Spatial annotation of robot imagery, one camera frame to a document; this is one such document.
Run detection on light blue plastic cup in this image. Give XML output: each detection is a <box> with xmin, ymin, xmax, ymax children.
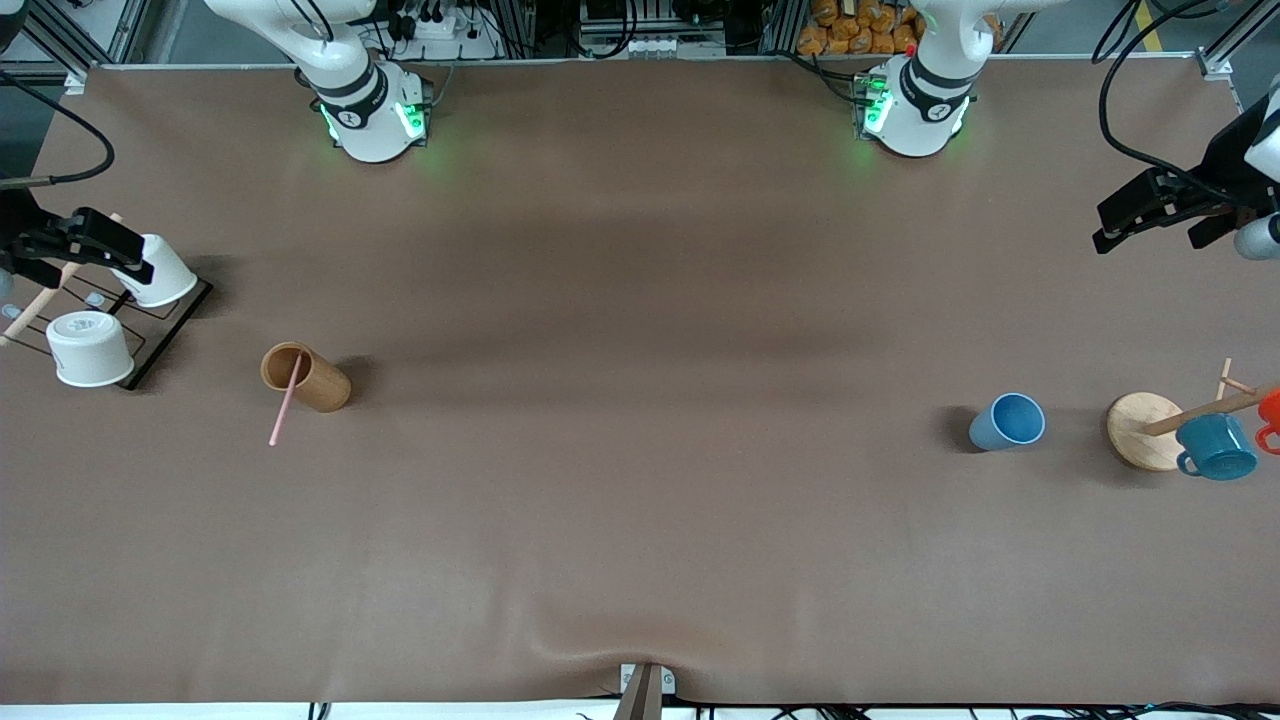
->
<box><xmin>968</xmin><ymin>392</ymin><xmax>1047</xmax><ymax>453</ymax></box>

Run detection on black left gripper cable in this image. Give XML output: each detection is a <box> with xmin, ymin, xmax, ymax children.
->
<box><xmin>1097</xmin><ymin>0</ymin><xmax>1219</xmax><ymax>196</ymax></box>

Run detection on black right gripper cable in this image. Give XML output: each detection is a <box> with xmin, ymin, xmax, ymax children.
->
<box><xmin>0</xmin><ymin>70</ymin><xmax>116</xmax><ymax>191</ymax></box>

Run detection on white power strip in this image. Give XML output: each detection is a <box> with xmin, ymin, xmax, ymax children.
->
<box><xmin>385</xmin><ymin>8</ymin><xmax>501</xmax><ymax>58</ymax></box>

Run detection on bamboo chopstick holder cup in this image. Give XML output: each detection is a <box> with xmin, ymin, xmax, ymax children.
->
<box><xmin>260</xmin><ymin>342</ymin><xmax>353</xmax><ymax>413</ymax></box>

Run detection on white paper cup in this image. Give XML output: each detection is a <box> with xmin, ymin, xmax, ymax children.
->
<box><xmin>45</xmin><ymin>310</ymin><xmax>136</xmax><ymax>388</ymax></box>
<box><xmin>110</xmin><ymin>233</ymin><xmax>198</xmax><ymax>308</ymax></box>

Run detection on brown leather table mat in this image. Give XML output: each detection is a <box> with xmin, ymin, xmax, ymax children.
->
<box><xmin>0</xmin><ymin>55</ymin><xmax>1280</xmax><ymax>707</ymax></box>

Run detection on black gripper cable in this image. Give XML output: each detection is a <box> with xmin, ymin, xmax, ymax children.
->
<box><xmin>0</xmin><ymin>70</ymin><xmax>116</xmax><ymax>191</ymax></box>
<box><xmin>1097</xmin><ymin>0</ymin><xmax>1219</xmax><ymax>196</ymax></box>

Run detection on aluminium frame profile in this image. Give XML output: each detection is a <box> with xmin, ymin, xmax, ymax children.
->
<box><xmin>1195</xmin><ymin>0</ymin><xmax>1280</xmax><ymax>113</ymax></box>
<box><xmin>0</xmin><ymin>0</ymin><xmax>151</xmax><ymax>93</ymax></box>

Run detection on teal ceramic mug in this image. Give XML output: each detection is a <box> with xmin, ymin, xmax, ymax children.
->
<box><xmin>1175</xmin><ymin>412</ymin><xmax>1259</xmax><ymax>482</ymax></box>

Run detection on wooden mug tree stand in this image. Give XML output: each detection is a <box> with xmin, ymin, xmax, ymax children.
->
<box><xmin>1106</xmin><ymin>358</ymin><xmax>1280</xmax><ymax>473</ymax></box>

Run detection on aluminium camera mount post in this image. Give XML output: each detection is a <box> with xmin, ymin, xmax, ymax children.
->
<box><xmin>612</xmin><ymin>660</ymin><xmax>667</xmax><ymax>720</ymax></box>

